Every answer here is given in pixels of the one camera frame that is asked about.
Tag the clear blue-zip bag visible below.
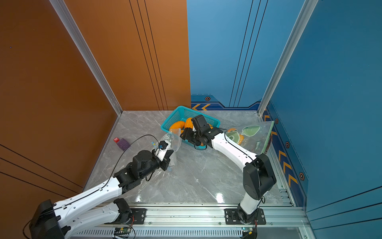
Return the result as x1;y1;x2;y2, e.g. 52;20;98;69
155;128;182;167

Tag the clear green-zip bag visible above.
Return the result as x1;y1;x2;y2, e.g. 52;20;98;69
225;121;274;154

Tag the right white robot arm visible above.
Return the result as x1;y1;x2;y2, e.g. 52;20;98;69
181;125;277;224

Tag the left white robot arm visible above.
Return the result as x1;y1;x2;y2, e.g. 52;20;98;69
28;149;174;239

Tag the yellow top mango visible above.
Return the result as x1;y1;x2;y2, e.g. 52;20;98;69
184;118;194;130

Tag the teal plastic basket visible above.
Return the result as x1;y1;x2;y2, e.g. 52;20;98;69
161;106;220;133

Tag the purple block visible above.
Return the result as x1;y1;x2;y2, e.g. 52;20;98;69
116;138;130;151

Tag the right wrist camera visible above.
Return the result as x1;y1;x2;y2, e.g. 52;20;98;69
192;115;211;135

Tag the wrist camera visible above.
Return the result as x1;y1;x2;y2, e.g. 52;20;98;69
192;115;211;135
132;150;153;173

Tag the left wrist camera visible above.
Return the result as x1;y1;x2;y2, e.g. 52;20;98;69
132;150;153;173

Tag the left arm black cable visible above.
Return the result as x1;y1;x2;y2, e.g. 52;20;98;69
22;134;160;239

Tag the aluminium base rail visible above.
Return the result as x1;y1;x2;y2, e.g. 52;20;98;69
71;204;315;239

